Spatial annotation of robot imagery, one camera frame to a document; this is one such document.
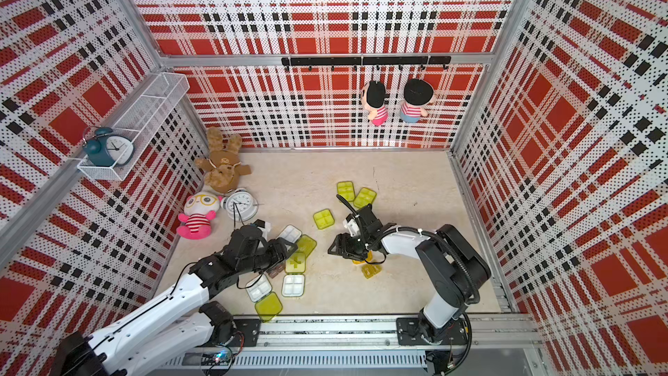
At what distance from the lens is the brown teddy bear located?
1.01 meters

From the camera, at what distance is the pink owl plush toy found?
90 centimetres

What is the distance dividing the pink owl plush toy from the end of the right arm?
1.55ft

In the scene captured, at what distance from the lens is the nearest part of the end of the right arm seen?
0.72 metres
